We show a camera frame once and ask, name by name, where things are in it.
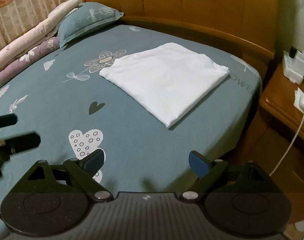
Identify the white cable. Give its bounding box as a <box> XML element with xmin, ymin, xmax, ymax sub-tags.
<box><xmin>269</xmin><ymin>80</ymin><xmax>304</xmax><ymax>177</ymax></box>

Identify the patterned window curtain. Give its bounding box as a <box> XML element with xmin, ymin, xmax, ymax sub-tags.
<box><xmin>0</xmin><ymin>0</ymin><xmax>66</xmax><ymax>55</ymax></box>

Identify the white power adapter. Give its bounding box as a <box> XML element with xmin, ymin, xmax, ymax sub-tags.
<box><xmin>294</xmin><ymin>87</ymin><xmax>304</xmax><ymax>117</ymax></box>

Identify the white box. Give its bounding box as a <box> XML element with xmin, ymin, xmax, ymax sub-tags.
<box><xmin>282</xmin><ymin>49</ymin><xmax>304</xmax><ymax>85</ymax></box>

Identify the wooden headboard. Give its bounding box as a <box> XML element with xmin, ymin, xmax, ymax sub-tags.
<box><xmin>83</xmin><ymin>0</ymin><xmax>276</xmax><ymax>80</ymax></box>

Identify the pink floral quilt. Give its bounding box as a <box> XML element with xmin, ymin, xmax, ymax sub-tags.
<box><xmin>0</xmin><ymin>0</ymin><xmax>79</xmax><ymax>67</ymax></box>

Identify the wooden nightstand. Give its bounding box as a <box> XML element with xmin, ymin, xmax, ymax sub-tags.
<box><xmin>259</xmin><ymin>62</ymin><xmax>304</xmax><ymax>142</ymax></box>

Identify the teal pillow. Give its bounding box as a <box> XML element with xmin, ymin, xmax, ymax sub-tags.
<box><xmin>57</xmin><ymin>2</ymin><xmax>124</xmax><ymax>48</ymax></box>

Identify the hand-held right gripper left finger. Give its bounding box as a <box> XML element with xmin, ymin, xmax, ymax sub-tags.
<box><xmin>16</xmin><ymin>149</ymin><xmax>114</xmax><ymax>202</ymax></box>

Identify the white long-sleeve printed shirt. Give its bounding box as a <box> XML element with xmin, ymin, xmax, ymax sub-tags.
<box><xmin>99</xmin><ymin>42</ymin><xmax>230</xmax><ymax>129</ymax></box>

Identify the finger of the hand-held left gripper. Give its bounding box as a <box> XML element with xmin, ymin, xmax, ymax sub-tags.
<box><xmin>0</xmin><ymin>113</ymin><xmax>18</xmax><ymax>131</ymax></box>
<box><xmin>3</xmin><ymin>132</ymin><xmax>41</xmax><ymax>155</ymax></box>

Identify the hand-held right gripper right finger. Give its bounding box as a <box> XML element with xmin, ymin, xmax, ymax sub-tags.
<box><xmin>179</xmin><ymin>150</ymin><xmax>280</xmax><ymax>202</ymax></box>

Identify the purple floral quilt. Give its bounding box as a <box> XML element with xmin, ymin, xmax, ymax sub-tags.
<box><xmin>0</xmin><ymin>36</ymin><xmax>61</xmax><ymax>87</ymax></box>

